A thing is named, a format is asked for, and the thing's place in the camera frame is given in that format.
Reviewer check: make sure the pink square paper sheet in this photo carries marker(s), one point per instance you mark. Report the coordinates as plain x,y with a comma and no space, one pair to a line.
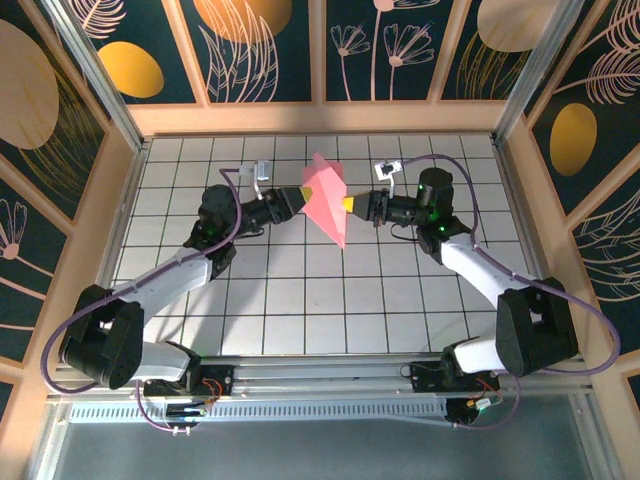
327,200

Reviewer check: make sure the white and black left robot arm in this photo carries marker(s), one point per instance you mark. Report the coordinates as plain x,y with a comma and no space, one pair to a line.
170,285

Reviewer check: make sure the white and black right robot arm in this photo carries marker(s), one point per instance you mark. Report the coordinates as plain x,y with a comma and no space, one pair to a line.
475,275

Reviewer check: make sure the cream circle yellow lines panel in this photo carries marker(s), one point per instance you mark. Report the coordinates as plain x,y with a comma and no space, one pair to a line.
480,75

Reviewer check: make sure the orange oval white fern panel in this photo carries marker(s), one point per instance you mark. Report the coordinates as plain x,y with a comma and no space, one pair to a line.
572,140

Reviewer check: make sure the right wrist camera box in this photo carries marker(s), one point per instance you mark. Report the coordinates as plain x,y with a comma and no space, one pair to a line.
389,170

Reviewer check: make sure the aluminium side rail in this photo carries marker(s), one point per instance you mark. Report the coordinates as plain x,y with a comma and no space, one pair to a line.
518,200
131,190

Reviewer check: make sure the white flowers wall panel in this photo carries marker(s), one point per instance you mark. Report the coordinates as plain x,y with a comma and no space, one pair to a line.
360,75

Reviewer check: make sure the orange circle leaves wall panel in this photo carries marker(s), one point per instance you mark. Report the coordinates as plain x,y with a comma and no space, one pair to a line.
295,60

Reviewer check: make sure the aluminium corner post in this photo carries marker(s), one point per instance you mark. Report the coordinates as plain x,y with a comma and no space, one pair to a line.
107,85
530,75

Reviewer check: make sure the orange oval feather wall panel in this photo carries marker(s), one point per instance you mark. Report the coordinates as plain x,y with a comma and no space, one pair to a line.
130,70

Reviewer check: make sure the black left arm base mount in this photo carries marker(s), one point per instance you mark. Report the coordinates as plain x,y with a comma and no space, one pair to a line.
220,377

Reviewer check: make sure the aluminium frame cross rail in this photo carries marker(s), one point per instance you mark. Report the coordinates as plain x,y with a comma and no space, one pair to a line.
320,380

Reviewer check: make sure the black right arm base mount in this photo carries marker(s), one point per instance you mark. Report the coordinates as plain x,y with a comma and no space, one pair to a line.
425,380

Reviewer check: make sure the white leaves wall panel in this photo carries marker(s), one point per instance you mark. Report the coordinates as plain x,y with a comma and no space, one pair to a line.
610,260

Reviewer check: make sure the single white flower wall panel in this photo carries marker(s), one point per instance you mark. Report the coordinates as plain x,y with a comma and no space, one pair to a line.
30,260

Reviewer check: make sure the large cream circle wall panel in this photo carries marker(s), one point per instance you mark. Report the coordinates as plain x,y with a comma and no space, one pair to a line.
30,100

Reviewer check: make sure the small dark wall panel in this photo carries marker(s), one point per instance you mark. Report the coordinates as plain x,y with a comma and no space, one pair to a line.
5,400
634,395

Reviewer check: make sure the aluminium frame post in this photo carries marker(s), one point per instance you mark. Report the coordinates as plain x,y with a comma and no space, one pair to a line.
597,440
47,450

